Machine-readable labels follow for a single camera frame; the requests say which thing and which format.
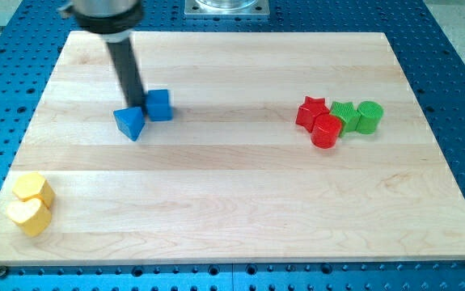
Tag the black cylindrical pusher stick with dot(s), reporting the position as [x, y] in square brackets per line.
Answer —
[125, 64]

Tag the blue triangle block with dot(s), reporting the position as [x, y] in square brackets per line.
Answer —
[130, 121]

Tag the blue cube block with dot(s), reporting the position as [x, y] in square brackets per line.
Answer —
[158, 105]

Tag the yellow hexagon block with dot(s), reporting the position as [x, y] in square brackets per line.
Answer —
[34, 185]

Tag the light wooden board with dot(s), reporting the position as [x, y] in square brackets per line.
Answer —
[232, 178]

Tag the yellow heart block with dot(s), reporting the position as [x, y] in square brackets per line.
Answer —
[31, 216]

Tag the red star block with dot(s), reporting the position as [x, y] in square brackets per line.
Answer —
[309, 111]

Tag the red cylinder block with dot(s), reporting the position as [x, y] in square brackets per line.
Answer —
[325, 131]

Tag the green star block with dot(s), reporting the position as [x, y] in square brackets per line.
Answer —
[347, 114]

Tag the green cylinder block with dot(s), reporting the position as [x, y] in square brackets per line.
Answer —
[370, 115]

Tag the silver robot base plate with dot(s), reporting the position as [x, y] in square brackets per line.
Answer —
[201, 8]

